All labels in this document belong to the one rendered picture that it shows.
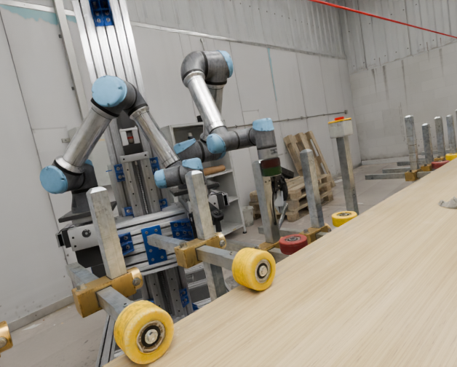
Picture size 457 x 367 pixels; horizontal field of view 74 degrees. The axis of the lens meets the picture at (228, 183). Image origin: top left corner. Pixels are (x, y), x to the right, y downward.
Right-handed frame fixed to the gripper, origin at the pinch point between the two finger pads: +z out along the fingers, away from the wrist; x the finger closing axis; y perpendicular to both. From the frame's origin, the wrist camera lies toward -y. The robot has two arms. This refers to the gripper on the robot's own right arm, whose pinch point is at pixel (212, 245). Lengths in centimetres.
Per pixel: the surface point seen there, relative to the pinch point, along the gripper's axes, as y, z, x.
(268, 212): -32.0, -14.4, -2.2
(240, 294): -52, -7, 29
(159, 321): -55, -13, 48
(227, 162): 220, -16, -194
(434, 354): -85, -7, 27
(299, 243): -45.8, -7.5, 1.8
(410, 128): -31, -27, -127
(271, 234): -31.6, -7.4, -2.2
